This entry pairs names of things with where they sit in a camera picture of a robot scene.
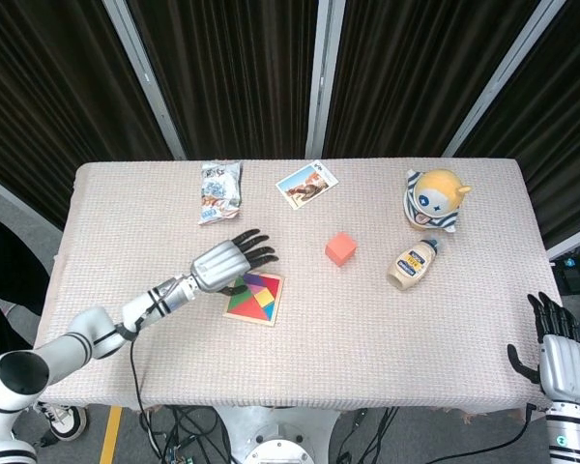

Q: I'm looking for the person in black clothes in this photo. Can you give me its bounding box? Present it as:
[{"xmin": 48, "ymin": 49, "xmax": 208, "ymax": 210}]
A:
[{"xmin": 0, "ymin": 212, "xmax": 52, "ymax": 359}]

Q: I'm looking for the large orange-red triangle piece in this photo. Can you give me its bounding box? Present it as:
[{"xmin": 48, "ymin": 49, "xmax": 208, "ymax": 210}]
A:
[{"xmin": 230, "ymin": 295, "xmax": 267, "ymax": 323}]

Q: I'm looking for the green triangle tangram piece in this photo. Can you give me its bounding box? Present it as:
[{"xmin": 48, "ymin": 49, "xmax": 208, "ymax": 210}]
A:
[{"xmin": 227, "ymin": 275, "xmax": 252, "ymax": 310}]

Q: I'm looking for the white frame post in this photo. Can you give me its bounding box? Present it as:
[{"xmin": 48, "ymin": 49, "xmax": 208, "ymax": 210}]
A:
[
  {"xmin": 443, "ymin": 0, "xmax": 558, "ymax": 159},
  {"xmin": 304, "ymin": 0, "xmax": 345, "ymax": 160},
  {"xmin": 101, "ymin": 0, "xmax": 189, "ymax": 160}
]

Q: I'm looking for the orange cube block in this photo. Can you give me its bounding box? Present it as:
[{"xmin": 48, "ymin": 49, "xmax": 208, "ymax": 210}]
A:
[{"xmin": 325, "ymin": 231, "xmax": 359, "ymax": 268}]

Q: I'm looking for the grey metal bar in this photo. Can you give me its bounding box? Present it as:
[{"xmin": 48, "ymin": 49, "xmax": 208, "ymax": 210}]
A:
[{"xmin": 545, "ymin": 236, "xmax": 580, "ymax": 262}]

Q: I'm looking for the beige waffle tablecloth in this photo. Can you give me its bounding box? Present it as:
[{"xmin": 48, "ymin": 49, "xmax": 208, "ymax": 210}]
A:
[{"xmin": 19, "ymin": 158, "xmax": 580, "ymax": 417}]

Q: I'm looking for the silver snack bag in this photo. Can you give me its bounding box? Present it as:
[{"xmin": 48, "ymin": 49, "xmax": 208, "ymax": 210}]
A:
[{"xmin": 197, "ymin": 160, "xmax": 244, "ymax": 226}]

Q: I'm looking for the black electronics equipment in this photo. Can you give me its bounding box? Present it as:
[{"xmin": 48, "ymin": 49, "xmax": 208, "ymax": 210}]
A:
[{"xmin": 550, "ymin": 244, "xmax": 580, "ymax": 296}]

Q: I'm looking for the black floor cable bundle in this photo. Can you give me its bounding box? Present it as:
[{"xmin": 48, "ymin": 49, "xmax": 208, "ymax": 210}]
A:
[
  {"xmin": 333, "ymin": 408, "xmax": 402, "ymax": 464},
  {"xmin": 139, "ymin": 405, "xmax": 228, "ymax": 464}
]

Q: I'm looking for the dark pleated curtain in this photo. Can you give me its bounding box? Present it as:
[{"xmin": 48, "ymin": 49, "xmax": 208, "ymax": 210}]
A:
[
  {"xmin": 128, "ymin": 0, "xmax": 320, "ymax": 160},
  {"xmin": 323, "ymin": 0, "xmax": 542, "ymax": 159},
  {"xmin": 0, "ymin": 0, "xmax": 175, "ymax": 231},
  {"xmin": 456, "ymin": 0, "xmax": 580, "ymax": 247}
]

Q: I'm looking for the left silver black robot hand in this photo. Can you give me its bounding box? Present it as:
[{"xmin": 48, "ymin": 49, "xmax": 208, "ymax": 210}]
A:
[{"xmin": 189, "ymin": 228, "xmax": 279, "ymax": 297}]

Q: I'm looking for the photo postcard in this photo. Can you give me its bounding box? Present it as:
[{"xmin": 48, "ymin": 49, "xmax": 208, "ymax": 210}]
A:
[{"xmin": 275, "ymin": 159, "xmax": 340, "ymax": 211}]

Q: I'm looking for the mayonnaise squeeze bottle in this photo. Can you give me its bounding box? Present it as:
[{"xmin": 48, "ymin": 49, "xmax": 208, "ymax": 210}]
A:
[{"xmin": 386, "ymin": 237, "xmax": 442, "ymax": 293}]

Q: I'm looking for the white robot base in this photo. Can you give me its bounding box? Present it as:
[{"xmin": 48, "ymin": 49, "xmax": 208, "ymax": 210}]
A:
[{"xmin": 212, "ymin": 405, "xmax": 339, "ymax": 464}]

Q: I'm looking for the yellow striped plush toy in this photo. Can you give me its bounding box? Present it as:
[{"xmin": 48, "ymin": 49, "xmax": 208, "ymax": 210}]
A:
[{"xmin": 403, "ymin": 167, "xmax": 474, "ymax": 235}]

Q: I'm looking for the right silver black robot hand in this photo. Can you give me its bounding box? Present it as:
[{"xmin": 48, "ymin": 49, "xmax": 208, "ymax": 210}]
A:
[{"xmin": 507, "ymin": 291, "xmax": 580, "ymax": 401}]

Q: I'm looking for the white black sneaker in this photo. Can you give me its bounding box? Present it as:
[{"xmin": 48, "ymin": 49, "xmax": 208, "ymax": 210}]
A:
[{"xmin": 33, "ymin": 403, "xmax": 88, "ymax": 442}]

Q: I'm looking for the wooden tangram tray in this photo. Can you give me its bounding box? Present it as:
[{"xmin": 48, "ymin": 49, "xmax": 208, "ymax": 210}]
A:
[{"xmin": 221, "ymin": 270, "xmax": 285, "ymax": 328}]

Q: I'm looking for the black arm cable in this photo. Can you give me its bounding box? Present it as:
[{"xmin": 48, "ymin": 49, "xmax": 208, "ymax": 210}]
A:
[{"xmin": 123, "ymin": 308, "xmax": 170, "ymax": 464}]

